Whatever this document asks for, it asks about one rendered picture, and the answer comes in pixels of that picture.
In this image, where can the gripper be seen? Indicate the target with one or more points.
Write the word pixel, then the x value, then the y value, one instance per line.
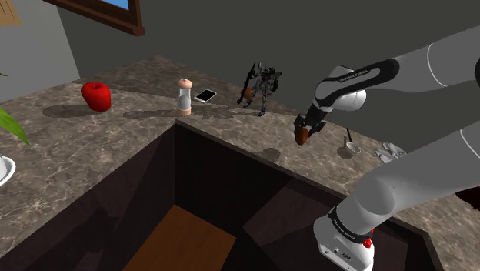
pixel 314 114

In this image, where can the brown egg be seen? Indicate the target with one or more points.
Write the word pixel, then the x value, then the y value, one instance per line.
pixel 301 136

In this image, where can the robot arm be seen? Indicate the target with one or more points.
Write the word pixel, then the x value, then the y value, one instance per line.
pixel 405 184

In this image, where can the dark grey robot figure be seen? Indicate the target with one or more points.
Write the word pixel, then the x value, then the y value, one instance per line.
pixel 262 87

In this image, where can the crumpled grey cloth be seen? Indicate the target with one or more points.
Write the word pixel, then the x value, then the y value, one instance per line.
pixel 390 152

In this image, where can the white phone, black screen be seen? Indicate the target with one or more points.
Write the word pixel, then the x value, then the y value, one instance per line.
pixel 205 96

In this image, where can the clear pepper mill, tan ends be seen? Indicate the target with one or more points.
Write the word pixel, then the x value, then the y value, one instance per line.
pixel 184 98

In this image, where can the brown framed window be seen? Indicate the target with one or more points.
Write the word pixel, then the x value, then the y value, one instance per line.
pixel 127 23

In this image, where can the red apple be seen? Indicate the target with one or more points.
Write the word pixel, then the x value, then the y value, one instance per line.
pixel 96 96

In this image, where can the green plant in white pot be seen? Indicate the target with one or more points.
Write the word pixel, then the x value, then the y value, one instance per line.
pixel 12 125

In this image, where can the tan wall picture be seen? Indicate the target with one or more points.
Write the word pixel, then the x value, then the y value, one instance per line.
pixel 8 11

